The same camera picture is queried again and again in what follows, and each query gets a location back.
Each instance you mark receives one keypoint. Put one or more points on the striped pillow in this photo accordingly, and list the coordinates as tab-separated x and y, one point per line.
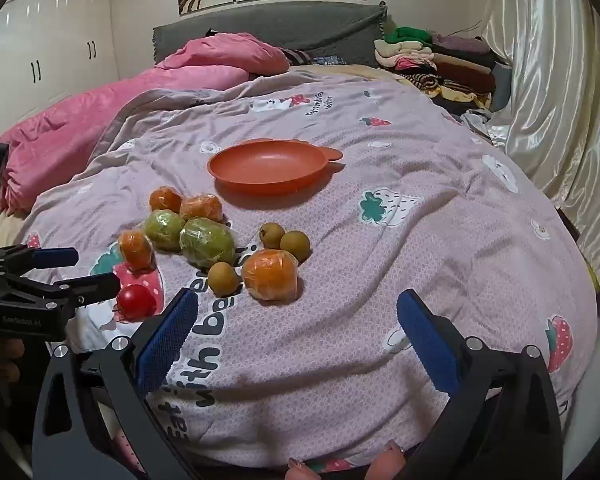
297	56

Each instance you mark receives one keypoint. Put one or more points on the white wardrobe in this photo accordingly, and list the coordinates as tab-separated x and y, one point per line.
55	35

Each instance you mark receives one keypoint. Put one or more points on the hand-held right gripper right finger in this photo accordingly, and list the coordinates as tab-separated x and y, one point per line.
425	340

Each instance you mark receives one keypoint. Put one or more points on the person's right hand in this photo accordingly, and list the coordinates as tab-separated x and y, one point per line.
387	460

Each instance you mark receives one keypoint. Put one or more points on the cream satin curtain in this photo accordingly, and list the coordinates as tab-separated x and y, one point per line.
545	85

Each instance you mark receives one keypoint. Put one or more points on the plastic-wrapped orange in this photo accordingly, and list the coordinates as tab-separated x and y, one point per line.
270	274
165	199
201	208
136	249

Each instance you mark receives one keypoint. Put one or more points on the small brown round fruit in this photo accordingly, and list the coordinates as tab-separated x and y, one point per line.
223	278
295	245
271	234

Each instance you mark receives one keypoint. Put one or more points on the stack of folded clothes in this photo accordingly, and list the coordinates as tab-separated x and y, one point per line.
450	65

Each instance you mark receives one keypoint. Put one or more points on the plastic-wrapped green fruit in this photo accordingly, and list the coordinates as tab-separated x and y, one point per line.
165	230
207	241

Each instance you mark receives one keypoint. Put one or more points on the red tomato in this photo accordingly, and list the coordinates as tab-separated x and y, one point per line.
136	302

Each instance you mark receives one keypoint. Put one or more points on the beige blanket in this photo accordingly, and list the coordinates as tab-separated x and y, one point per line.
350	71

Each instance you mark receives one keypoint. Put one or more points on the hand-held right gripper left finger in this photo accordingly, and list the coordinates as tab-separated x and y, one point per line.
170	340

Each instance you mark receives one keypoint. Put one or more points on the orange plastic plate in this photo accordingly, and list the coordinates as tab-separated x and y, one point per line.
270	165

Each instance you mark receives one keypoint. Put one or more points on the pink printed blanket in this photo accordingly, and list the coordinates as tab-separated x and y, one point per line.
380	285

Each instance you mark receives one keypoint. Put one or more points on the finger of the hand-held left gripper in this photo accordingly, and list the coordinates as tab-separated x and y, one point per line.
55	257
95	287

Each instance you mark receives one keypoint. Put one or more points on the grey padded headboard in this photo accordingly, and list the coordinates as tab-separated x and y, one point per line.
305	30

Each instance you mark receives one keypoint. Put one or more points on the person's left hand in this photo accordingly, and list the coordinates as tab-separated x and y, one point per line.
7	357

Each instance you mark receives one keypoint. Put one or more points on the dark floral cloth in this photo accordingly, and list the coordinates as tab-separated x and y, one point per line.
330	60

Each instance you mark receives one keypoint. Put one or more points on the grey pillow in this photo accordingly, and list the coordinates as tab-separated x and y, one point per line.
501	87

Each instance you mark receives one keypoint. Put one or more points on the plain pink fleece blanket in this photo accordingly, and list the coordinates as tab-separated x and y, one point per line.
80	125

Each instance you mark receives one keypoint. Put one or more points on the pale crumpled cloth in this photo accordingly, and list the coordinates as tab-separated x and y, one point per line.
485	125

